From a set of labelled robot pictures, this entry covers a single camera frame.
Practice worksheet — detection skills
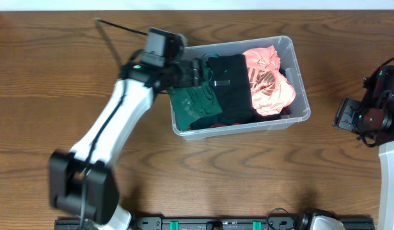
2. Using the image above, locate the green garment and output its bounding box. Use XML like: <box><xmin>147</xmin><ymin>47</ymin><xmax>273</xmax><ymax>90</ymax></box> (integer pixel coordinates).
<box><xmin>168</xmin><ymin>58</ymin><xmax>223</xmax><ymax>131</ymax></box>

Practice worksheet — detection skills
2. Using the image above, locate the black taped garment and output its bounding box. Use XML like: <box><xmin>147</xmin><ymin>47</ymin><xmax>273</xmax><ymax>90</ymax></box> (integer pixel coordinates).
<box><xmin>207</xmin><ymin>54</ymin><xmax>255</xmax><ymax>125</ymax></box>

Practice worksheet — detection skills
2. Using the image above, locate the dark navy garment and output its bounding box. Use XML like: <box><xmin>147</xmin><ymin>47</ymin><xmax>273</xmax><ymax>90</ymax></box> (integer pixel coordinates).
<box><xmin>189</xmin><ymin>116</ymin><xmax>226</xmax><ymax>130</ymax></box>

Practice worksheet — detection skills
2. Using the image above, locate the red plaid flannel shirt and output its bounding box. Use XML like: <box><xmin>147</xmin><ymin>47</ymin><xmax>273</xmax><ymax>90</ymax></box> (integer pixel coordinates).
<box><xmin>187</xmin><ymin>107</ymin><xmax>292</xmax><ymax>131</ymax></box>

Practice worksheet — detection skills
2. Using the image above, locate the pink printed t-shirt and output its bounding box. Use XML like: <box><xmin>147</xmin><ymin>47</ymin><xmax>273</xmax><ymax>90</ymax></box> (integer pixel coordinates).
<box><xmin>243</xmin><ymin>46</ymin><xmax>296</xmax><ymax>116</ymax></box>

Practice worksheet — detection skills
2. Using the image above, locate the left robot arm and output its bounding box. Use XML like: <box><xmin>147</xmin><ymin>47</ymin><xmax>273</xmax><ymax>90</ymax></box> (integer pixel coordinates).
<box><xmin>49</xmin><ymin>27</ymin><xmax>201</xmax><ymax>229</ymax></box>

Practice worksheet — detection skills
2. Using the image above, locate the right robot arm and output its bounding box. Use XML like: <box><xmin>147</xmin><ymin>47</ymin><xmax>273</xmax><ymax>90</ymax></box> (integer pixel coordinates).
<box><xmin>295</xmin><ymin>57</ymin><xmax>394</xmax><ymax>229</ymax></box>

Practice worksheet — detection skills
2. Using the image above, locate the clear plastic storage bin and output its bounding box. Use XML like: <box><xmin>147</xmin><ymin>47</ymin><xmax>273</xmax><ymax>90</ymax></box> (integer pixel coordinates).
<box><xmin>171</xmin><ymin>36</ymin><xmax>311</xmax><ymax>141</ymax></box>

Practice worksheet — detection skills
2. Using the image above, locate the black mounting rail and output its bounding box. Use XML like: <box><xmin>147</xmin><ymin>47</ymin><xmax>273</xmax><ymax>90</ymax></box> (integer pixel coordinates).
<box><xmin>54</xmin><ymin>207</ymin><xmax>375</xmax><ymax>230</ymax></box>

